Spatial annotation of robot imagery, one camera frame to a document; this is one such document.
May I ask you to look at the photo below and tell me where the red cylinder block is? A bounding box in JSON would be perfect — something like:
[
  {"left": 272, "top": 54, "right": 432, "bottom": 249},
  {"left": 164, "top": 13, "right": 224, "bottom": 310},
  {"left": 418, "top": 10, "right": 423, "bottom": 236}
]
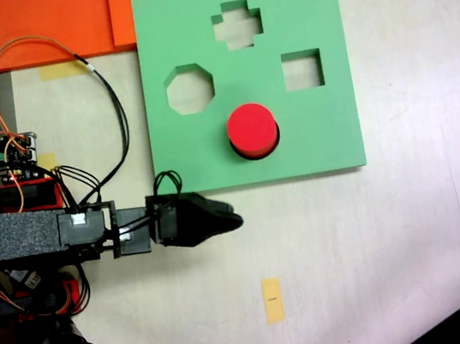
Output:
[{"left": 222, "top": 98, "right": 284, "bottom": 165}]

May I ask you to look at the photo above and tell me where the green shape-hole board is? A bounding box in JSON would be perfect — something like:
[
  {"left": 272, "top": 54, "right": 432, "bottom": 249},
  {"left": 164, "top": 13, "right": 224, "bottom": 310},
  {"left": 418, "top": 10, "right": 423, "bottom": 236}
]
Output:
[{"left": 128, "top": 0, "right": 370, "bottom": 201}]

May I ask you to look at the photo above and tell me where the flat orange block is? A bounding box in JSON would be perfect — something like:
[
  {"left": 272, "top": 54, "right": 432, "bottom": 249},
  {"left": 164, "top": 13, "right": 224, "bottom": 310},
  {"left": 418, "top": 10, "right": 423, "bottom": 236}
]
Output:
[{"left": 0, "top": 0, "right": 186, "bottom": 74}]

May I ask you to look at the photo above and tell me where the yellow tape with mark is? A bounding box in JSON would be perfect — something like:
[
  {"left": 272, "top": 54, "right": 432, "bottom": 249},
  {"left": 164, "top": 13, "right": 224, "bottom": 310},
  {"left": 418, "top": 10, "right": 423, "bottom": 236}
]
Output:
[{"left": 260, "top": 276, "right": 287, "bottom": 325}]

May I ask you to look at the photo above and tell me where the small yellow tape piece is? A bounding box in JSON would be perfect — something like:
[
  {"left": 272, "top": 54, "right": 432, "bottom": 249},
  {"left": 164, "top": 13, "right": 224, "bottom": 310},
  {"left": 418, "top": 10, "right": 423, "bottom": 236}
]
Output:
[{"left": 39, "top": 152, "right": 59, "bottom": 171}]

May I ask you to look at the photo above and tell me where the circuit board with connectors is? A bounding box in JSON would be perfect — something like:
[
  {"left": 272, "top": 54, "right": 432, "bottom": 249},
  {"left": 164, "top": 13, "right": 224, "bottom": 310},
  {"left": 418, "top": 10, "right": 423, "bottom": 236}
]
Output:
[{"left": 0, "top": 129, "right": 48, "bottom": 186}]

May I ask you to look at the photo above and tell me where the plain yellow tape strip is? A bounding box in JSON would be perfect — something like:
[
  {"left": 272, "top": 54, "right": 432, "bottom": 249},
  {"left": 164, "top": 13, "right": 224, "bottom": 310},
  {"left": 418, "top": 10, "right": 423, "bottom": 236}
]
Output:
[{"left": 39, "top": 59, "right": 89, "bottom": 82}]

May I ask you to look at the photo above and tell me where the thin black tripod strut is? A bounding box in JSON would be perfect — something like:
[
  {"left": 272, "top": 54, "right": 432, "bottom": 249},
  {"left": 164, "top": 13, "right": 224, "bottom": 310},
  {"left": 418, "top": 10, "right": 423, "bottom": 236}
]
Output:
[{"left": 386, "top": 295, "right": 460, "bottom": 344}]

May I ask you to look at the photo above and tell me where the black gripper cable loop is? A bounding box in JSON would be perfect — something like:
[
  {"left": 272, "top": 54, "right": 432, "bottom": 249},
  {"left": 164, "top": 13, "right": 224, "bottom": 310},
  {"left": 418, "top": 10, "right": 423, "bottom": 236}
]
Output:
[{"left": 151, "top": 169, "right": 185, "bottom": 201}]

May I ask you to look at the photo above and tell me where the white cable connector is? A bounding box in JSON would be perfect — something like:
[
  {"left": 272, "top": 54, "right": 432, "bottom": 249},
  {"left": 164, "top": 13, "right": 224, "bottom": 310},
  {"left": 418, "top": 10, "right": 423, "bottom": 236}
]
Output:
[{"left": 9, "top": 264, "right": 43, "bottom": 294}]

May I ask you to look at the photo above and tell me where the long black servo cable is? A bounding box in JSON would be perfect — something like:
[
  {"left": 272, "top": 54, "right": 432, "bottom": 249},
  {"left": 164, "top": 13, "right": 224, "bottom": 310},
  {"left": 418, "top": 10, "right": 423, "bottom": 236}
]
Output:
[{"left": 57, "top": 48, "right": 140, "bottom": 206}]

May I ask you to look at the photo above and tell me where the orange wire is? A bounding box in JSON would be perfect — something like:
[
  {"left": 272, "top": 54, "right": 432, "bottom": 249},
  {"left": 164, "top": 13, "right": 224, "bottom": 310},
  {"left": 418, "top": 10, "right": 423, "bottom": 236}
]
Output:
[{"left": 0, "top": 27, "right": 98, "bottom": 146}]

